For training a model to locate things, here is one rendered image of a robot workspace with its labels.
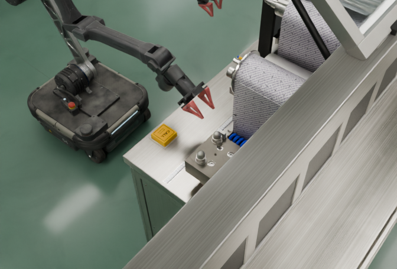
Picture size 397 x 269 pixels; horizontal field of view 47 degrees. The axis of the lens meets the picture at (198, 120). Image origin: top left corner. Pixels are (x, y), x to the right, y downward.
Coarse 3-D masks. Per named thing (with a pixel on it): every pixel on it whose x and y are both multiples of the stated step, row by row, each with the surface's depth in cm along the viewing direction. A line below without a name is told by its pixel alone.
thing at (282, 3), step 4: (280, 0) 148; (284, 0) 147; (288, 0) 147; (276, 4) 148; (280, 4) 148; (284, 4) 147; (276, 8) 149; (280, 8) 148; (284, 8) 147; (276, 12) 150; (280, 12) 148; (280, 16) 150
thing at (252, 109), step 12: (240, 84) 138; (240, 96) 141; (252, 96) 137; (264, 96) 134; (240, 108) 145; (252, 108) 141; (264, 108) 137; (276, 108) 133; (240, 120) 149; (252, 120) 145; (264, 120) 141
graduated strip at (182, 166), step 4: (232, 116) 177; (228, 120) 176; (224, 124) 175; (228, 124) 175; (220, 128) 174; (224, 128) 174; (184, 160) 164; (180, 164) 163; (184, 164) 163; (176, 168) 162; (180, 168) 162; (172, 172) 161; (176, 172) 161; (168, 176) 160; (172, 176) 160; (164, 180) 159; (168, 180) 159
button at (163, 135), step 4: (164, 124) 172; (160, 128) 171; (164, 128) 171; (168, 128) 171; (152, 132) 170; (156, 132) 170; (160, 132) 170; (164, 132) 170; (168, 132) 170; (172, 132) 170; (176, 132) 170; (152, 136) 170; (156, 136) 169; (160, 136) 169; (164, 136) 169; (168, 136) 169; (172, 136) 169; (176, 136) 171; (156, 140) 170; (160, 140) 168; (164, 140) 167; (168, 140) 168; (172, 140) 170; (164, 144) 167
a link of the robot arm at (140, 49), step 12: (96, 24) 173; (84, 36) 172; (96, 36) 172; (108, 36) 167; (120, 36) 166; (120, 48) 167; (132, 48) 161; (144, 48) 159; (156, 48) 160; (144, 60) 160; (156, 60) 155; (168, 60) 159
